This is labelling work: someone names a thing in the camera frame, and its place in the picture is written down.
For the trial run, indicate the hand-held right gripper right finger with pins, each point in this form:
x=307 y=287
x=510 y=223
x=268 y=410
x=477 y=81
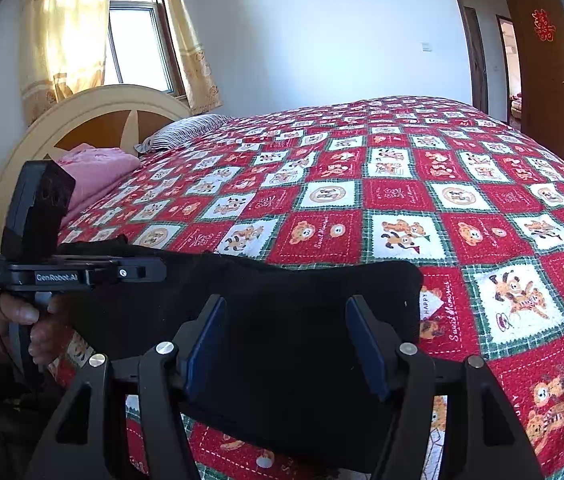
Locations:
x=369 y=350

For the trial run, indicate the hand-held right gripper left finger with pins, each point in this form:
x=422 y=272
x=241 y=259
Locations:
x=206 y=345

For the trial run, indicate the black pants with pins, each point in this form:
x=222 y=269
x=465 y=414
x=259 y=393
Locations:
x=287 y=320

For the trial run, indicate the person's left hand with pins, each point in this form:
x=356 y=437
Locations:
x=16 y=310

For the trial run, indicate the pink folded blanket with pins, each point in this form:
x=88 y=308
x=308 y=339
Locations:
x=101 y=165

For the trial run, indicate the cream wooden bed headboard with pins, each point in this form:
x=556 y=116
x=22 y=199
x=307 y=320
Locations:
x=111 y=100

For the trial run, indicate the striped pillow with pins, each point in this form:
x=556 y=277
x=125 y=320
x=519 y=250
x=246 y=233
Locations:
x=186 y=132

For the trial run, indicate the red checked printed bedspread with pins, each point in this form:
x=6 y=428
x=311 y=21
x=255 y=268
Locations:
x=412 y=185

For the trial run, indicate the wide yellow curtain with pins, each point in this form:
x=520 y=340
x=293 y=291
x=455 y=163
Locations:
x=61 y=35

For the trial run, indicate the window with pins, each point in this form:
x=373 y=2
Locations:
x=136 y=45

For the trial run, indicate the narrow yellow curtain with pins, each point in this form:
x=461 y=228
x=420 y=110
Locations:
x=191 y=60

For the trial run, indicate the brown wooden door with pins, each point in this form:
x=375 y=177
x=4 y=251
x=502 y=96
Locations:
x=542 y=90

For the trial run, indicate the red paper door decoration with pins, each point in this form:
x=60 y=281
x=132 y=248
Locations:
x=543 y=25

